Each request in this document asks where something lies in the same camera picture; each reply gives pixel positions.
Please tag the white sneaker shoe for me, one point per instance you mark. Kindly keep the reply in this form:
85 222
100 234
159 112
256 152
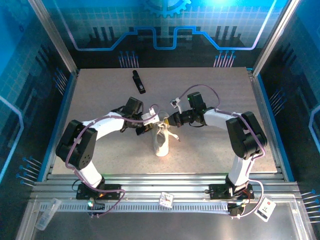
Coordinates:
161 145

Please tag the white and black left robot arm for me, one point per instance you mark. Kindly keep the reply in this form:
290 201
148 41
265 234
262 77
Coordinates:
110 125

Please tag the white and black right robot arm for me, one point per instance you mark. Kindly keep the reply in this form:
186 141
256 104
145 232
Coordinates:
215 118

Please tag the black stick-shaped device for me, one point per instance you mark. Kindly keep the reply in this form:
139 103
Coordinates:
139 82

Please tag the small white tag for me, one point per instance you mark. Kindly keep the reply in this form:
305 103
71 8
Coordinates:
166 199

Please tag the black controller with green light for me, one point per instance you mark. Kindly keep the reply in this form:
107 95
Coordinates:
96 205
236 209

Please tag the white card with black label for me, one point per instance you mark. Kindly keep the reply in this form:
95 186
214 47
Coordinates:
265 208

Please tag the aluminium frame rail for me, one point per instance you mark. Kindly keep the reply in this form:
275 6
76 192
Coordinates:
162 186

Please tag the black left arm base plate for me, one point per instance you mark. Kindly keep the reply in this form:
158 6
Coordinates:
112 191

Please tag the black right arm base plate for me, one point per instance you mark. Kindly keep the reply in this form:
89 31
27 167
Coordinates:
217 191

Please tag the aluminium corner post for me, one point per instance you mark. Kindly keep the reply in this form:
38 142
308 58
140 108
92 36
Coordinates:
53 37
275 35

